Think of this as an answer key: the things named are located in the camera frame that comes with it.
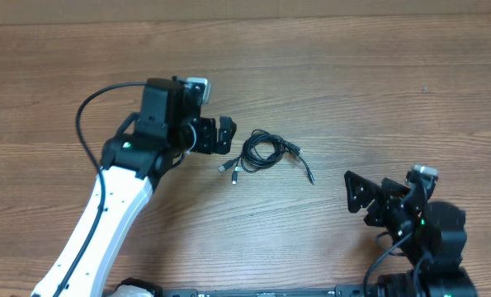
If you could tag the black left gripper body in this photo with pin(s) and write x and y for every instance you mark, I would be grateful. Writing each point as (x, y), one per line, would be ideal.
(208, 134)

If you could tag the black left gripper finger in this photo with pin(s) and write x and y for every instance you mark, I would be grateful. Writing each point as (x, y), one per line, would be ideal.
(226, 130)
(223, 146)

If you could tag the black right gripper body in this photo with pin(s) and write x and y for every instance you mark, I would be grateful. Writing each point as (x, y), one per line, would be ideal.
(378, 202)

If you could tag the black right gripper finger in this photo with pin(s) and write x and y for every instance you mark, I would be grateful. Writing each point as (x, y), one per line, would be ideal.
(360, 191)
(375, 215)

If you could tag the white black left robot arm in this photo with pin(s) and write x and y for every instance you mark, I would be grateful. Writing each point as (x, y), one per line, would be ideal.
(147, 144)

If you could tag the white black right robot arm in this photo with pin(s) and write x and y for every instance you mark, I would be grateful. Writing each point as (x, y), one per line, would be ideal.
(431, 235)

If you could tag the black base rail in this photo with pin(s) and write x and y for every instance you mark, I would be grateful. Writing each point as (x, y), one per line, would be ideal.
(337, 291)

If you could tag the brown cardboard wall panel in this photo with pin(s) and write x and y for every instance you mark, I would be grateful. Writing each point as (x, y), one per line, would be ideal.
(35, 12)

